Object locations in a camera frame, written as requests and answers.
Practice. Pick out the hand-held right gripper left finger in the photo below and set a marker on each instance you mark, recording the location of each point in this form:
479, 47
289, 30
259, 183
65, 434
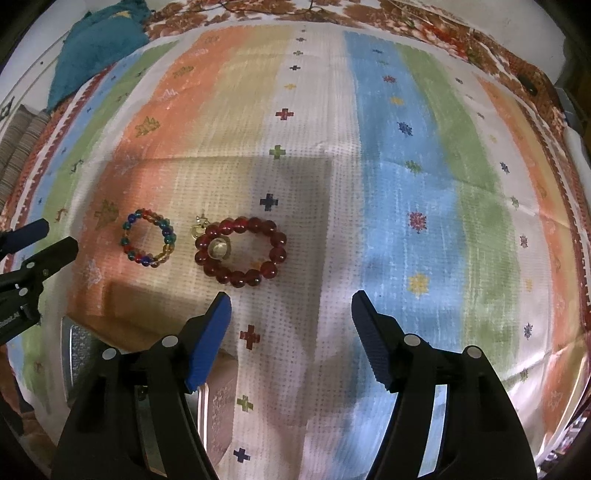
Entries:
207, 344

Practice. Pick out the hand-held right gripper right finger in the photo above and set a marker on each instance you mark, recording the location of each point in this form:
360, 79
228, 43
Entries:
374, 341

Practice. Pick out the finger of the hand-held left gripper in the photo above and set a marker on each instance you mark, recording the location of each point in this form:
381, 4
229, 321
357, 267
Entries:
27, 232
55, 254

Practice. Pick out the silver metal tin box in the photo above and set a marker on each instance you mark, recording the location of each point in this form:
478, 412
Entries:
221, 406

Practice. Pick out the gold clasp yellow bead charm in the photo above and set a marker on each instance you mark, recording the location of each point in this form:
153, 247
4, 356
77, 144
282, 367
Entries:
217, 249

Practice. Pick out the grey striped cushion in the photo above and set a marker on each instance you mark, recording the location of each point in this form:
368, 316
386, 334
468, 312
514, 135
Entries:
18, 143

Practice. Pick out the white bed headboard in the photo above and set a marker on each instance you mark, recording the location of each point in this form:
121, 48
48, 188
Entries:
18, 87

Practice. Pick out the striped pastel printed mat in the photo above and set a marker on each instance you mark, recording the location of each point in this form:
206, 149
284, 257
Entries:
323, 161

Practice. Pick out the teal pillow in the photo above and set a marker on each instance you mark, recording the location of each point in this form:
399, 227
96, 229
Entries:
92, 46

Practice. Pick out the small dark round object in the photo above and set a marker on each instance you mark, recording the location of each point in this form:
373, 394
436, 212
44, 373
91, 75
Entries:
526, 83

